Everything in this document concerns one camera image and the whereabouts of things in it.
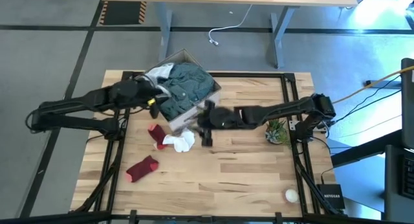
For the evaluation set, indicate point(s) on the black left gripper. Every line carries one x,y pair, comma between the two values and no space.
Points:
149,92

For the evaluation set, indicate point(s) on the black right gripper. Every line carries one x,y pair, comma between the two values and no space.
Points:
221,118

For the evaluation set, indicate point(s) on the short dark red sock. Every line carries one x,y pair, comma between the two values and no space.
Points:
158,133

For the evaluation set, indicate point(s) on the small white garment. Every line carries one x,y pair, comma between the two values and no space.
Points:
181,141

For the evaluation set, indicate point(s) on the light blue shirt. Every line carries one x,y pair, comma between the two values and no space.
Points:
160,73

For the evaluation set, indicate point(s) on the teal flower print garment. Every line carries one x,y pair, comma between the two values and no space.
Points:
187,86

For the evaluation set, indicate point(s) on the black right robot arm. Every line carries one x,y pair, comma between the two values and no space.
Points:
281,110

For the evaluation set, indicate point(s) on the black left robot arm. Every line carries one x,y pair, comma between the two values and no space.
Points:
81,101

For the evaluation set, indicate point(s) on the grey open storage box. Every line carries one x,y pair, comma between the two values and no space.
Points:
184,122

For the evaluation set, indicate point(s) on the long dark red sock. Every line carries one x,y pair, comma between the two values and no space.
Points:
140,169

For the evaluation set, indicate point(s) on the small potted succulent plant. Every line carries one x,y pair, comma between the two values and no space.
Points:
276,131

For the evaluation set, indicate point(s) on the hazard striped floor mat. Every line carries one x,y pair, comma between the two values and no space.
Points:
123,13

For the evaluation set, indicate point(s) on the white ball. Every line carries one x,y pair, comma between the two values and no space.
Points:
291,196

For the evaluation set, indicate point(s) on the black floor beam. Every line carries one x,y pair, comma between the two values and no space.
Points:
365,149

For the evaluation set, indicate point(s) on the black monitor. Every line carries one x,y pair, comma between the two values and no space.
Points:
408,104

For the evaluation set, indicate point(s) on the black cabinet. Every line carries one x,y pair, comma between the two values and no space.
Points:
399,185

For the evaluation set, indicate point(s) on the black Netgear network switch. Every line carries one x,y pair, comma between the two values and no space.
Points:
331,196

